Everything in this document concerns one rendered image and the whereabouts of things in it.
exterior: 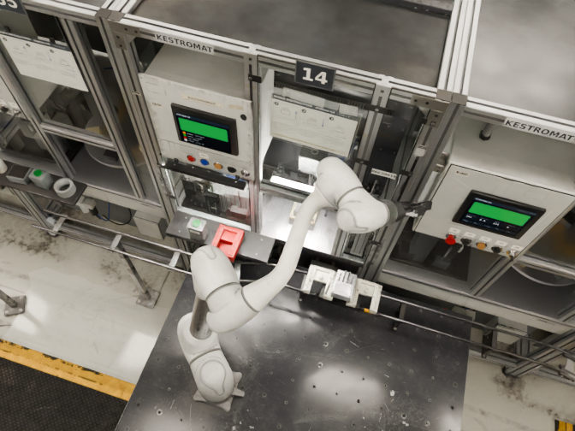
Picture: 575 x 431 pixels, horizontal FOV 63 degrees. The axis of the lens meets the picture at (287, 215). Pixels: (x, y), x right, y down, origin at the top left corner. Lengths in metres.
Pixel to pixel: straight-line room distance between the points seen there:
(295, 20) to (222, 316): 1.01
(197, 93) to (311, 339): 1.34
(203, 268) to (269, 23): 0.85
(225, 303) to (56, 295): 2.05
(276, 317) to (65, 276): 1.66
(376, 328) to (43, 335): 2.09
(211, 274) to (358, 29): 0.95
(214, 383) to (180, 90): 1.19
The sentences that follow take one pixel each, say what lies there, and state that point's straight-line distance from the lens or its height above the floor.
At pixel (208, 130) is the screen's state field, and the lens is 1.79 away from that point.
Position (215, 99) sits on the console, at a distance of 1.69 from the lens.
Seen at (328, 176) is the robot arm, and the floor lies 1.78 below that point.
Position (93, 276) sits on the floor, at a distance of 3.47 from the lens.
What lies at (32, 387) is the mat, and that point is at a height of 0.01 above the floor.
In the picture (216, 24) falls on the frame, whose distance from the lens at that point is 1.65.
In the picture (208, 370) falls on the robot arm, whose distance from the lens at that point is 2.11.
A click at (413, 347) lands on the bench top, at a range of 2.51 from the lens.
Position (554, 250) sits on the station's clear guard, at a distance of 2.08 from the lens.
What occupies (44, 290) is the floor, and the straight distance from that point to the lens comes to 3.55.
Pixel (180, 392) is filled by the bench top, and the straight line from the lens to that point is 2.38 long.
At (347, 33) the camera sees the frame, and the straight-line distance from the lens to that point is 1.64.
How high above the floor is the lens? 2.99
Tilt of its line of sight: 59 degrees down
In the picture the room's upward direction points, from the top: 5 degrees clockwise
